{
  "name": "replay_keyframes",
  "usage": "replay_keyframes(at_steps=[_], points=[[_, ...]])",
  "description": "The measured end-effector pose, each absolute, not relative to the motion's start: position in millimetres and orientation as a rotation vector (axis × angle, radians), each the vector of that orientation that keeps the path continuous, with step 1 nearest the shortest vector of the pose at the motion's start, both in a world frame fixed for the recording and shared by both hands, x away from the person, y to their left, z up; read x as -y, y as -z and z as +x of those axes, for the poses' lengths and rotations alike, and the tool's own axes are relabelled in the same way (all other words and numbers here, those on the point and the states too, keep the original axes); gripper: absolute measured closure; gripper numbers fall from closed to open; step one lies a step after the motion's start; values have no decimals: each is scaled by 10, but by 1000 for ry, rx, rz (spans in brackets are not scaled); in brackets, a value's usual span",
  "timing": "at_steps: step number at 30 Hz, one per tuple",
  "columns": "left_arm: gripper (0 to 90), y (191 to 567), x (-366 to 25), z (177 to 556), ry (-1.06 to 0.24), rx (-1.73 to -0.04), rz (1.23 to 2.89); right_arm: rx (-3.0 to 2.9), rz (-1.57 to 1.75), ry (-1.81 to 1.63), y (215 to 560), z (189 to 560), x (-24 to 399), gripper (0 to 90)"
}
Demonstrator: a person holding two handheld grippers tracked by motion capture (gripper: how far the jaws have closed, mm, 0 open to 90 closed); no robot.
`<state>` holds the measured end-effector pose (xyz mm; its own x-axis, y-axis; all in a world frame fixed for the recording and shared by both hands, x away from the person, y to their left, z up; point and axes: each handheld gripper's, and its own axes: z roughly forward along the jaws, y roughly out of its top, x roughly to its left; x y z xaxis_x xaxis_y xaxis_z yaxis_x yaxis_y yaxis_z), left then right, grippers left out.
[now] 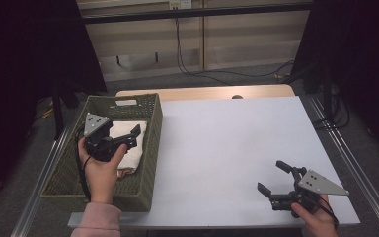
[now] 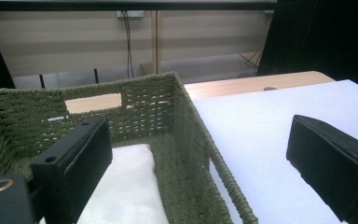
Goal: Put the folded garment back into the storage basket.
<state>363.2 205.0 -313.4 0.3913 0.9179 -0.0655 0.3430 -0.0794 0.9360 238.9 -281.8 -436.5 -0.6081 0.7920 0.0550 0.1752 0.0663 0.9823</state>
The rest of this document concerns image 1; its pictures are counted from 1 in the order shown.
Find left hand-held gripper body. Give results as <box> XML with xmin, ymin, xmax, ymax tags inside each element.
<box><xmin>83</xmin><ymin>113</ymin><xmax>138</xmax><ymax>162</ymax></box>

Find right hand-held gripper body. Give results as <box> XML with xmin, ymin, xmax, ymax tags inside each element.
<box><xmin>269</xmin><ymin>166</ymin><xmax>350</xmax><ymax>212</ymax></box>

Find white cloth with brown trim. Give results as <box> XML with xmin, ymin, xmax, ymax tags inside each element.
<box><xmin>108</xmin><ymin>120</ymin><xmax>148</xmax><ymax>179</ymax></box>

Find green woven basket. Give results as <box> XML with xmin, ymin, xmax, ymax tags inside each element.
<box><xmin>39</xmin><ymin>93</ymin><xmax>164</xmax><ymax>213</ymax></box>

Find person's right hand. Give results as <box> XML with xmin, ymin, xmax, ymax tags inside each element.
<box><xmin>290</xmin><ymin>194</ymin><xmax>340</xmax><ymax>237</ymax></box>

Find person's left hand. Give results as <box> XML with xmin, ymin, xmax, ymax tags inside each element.
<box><xmin>77</xmin><ymin>137</ymin><xmax>128</xmax><ymax>205</ymax></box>

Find black stand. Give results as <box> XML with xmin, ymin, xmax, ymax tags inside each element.
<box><xmin>50</xmin><ymin>78</ymin><xmax>80</xmax><ymax>141</ymax></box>

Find light grey table sheet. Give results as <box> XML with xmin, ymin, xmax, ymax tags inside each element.
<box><xmin>67</xmin><ymin>95</ymin><xmax>361</xmax><ymax>230</ymax></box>

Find black curtain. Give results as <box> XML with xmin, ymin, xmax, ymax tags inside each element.
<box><xmin>290</xmin><ymin>0</ymin><xmax>379</xmax><ymax>162</ymax></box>
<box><xmin>0</xmin><ymin>0</ymin><xmax>108</xmax><ymax>211</ymax></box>

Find beige wooden cabinet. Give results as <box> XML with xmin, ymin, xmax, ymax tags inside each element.
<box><xmin>77</xmin><ymin>0</ymin><xmax>312</xmax><ymax>83</ymax></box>

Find black horizontal bar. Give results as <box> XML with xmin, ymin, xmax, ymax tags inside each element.
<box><xmin>80</xmin><ymin>2</ymin><xmax>314</xmax><ymax>25</ymax></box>

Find right hand-held gripper cable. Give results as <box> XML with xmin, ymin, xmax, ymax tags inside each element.
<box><xmin>318</xmin><ymin>197</ymin><xmax>341</xmax><ymax>232</ymax></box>

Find hand-held gripper cable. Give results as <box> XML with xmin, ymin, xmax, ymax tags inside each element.
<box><xmin>74</xmin><ymin>129</ymin><xmax>94</xmax><ymax>202</ymax></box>
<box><xmin>318</xmin><ymin>197</ymin><xmax>341</xmax><ymax>232</ymax></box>

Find metal floor rail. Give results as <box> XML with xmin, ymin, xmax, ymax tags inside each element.
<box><xmin>10</xmin><ymin>121</ymin><xmax>77</xmax><ymax>237</ymax></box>
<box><xmin>305</xmin><ymin>95</ymin><xmax>379</xmax><ymax>236</ymax></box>

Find yellow floor cable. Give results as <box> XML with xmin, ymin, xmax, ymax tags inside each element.
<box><xmin>34</xmin><ymin>100</ymin><xmax>55</xmax><ymax>121</ymax></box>

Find left hand-held gripper cable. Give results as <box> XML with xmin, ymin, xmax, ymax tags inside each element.
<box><xmin>74</xmin><ymin>129</ymin><xmax>94</xmax><ymax>202</ymax></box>

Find black floor cables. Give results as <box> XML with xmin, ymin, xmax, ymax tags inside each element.
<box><xmin>312</xmin><ymin>85</ymin><xmax>351</xmax><ymax>131</ymax></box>

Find black hanging cable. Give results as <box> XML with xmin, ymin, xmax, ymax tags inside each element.
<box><xmin>175</xmin><ymin>18</ymin><xmax>295</xmax><ymax>87</ymax></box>

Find white wall socket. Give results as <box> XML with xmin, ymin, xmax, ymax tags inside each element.
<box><xmin>169</xmin><ymin>0</ymin><xmax>192</xmax><ymax>10</ymax></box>

